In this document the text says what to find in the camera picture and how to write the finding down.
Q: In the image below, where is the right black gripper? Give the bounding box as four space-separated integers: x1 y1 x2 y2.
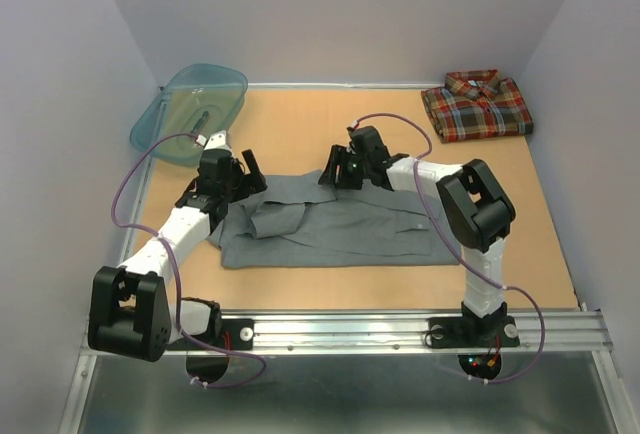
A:
316 144 370 189

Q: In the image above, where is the grey long sleeve shirt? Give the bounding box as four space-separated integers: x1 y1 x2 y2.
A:
208 171 460 269

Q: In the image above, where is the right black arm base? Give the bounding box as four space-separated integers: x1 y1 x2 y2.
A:
424 302 520 349

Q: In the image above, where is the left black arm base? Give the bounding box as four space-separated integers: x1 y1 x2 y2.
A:
195 317 255 351

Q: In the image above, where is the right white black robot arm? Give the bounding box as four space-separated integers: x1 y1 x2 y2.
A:
319 126 516 344

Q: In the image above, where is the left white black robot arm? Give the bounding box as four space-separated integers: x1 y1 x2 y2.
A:
88 148 267 362

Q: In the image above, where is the teal transparent plastic bin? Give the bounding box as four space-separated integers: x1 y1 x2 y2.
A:
129 63 248 166

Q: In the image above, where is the folded plaid flannel shirt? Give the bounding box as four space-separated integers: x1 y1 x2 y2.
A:
421 69 534 143

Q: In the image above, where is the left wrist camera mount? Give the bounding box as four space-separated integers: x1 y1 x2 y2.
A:
195 130 232 152

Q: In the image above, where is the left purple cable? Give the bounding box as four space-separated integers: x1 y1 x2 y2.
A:
111 132 267 389

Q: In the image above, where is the aluminium rail frame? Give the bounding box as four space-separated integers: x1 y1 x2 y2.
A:
61 88 639 433

